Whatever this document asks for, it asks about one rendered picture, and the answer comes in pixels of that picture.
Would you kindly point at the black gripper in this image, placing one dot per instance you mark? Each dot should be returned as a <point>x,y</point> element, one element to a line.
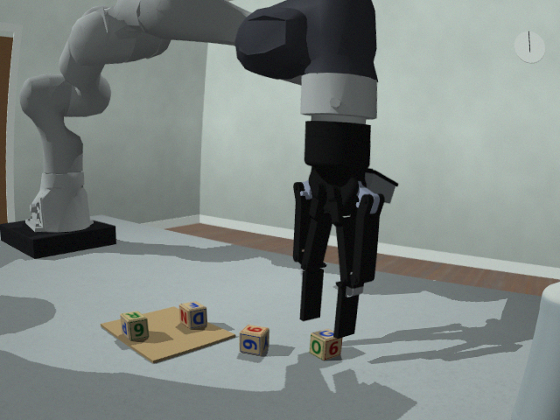
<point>336,192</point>

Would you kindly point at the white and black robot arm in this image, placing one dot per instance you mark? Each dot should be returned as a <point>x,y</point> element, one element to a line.
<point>332,42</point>

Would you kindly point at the tan flat mat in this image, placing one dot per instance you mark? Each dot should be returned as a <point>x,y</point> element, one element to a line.
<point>168,337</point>

